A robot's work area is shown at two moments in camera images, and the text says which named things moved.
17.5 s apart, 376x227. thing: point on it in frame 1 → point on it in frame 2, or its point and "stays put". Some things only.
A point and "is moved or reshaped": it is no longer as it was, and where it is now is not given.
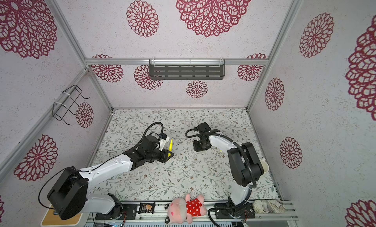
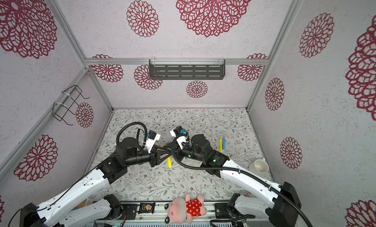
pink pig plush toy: x=179 y=209 stays put
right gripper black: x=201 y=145 → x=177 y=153
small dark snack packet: x=146 y=208 stays put
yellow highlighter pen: x=171 y=146 is moved or reshaped
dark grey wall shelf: x=185 y=69 stays put
